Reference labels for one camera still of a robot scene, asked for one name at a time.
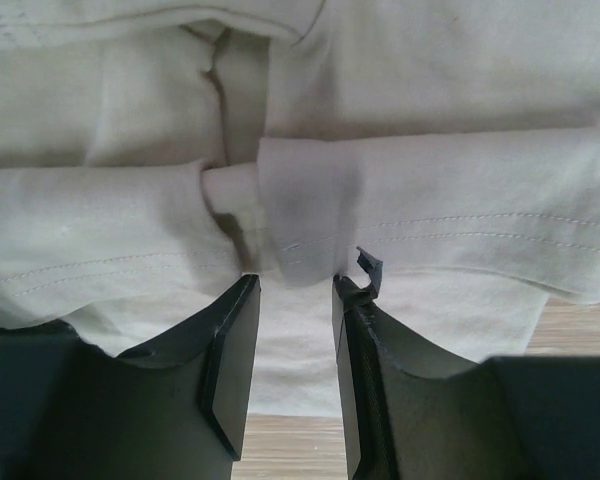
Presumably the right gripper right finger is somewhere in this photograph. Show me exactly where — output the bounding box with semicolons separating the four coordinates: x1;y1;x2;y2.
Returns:
332;252;600;480

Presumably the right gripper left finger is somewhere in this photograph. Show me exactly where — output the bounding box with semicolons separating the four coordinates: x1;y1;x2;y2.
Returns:
0;275;261;479

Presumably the beige t shirt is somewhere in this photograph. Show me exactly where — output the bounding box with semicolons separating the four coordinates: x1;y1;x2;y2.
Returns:
0;1;600;417

